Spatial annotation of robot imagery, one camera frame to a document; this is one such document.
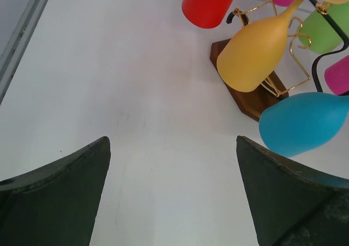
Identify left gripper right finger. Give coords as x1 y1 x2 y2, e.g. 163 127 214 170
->
236 136 348 245

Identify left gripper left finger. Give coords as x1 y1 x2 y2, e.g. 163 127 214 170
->
1 136 111 245

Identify blue plastic wine glass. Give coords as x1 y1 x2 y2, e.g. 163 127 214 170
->
258 92 348 157

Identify gold wire wine glass rack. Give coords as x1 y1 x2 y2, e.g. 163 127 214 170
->
210 8 304 121

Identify orange plastic wine glass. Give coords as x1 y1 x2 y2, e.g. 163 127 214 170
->
216 0 348 92

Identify green plastic wine glass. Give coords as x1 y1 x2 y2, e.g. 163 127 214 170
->
298 2 348 54

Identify red plastic wine glass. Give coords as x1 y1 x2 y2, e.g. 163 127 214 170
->
182 0 233 29

